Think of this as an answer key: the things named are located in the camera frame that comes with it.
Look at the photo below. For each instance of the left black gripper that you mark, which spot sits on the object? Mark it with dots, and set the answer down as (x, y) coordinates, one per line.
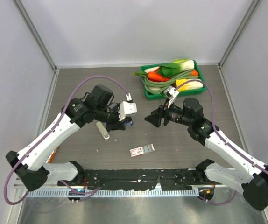
(117, 124)

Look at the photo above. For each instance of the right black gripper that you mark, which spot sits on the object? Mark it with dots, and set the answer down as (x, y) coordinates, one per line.
(155, 118)

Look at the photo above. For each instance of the white beige stapler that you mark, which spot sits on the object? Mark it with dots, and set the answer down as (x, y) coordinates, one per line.
(102, 130)

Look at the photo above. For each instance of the blue stapler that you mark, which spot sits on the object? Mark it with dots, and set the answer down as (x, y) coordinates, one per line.
(128, 122)

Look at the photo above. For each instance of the red white staple box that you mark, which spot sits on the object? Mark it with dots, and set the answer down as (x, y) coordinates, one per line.
(142, 150)

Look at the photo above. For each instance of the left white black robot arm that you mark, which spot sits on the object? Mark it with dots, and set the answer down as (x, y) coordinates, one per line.
(30, 163)

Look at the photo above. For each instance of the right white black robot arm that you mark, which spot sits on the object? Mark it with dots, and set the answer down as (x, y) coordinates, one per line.
(249, 176)

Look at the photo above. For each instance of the green toy long beans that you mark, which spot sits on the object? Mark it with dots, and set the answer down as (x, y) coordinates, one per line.
(159, 87)

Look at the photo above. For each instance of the green plastic tray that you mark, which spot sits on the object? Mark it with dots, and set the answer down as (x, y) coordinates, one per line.
(150, 96)

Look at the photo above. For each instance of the orange toy carrot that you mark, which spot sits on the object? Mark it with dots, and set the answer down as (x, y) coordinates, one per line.
(155, 77)

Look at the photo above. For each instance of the white toy radish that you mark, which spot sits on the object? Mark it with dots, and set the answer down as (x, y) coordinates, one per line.
(153, 69)

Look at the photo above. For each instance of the yellow white toy cabbage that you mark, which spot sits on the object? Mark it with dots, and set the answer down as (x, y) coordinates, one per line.
(194, 85)

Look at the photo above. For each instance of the white green toy bok choy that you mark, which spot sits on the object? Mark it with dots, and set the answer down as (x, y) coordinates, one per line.
(175, 67)

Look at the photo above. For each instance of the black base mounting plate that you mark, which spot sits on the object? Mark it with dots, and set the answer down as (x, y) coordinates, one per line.
(143, 179)

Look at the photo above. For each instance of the colourful snack packet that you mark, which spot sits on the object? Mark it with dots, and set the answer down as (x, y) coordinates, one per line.
(51, 156)

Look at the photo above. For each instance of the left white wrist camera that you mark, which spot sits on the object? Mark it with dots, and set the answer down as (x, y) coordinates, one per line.
(127, 108)

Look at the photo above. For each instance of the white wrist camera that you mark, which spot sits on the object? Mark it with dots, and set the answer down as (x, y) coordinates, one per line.
(171, 93)
(127, 108)

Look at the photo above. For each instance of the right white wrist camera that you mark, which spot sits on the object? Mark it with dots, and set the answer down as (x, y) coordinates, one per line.
(171, 93)

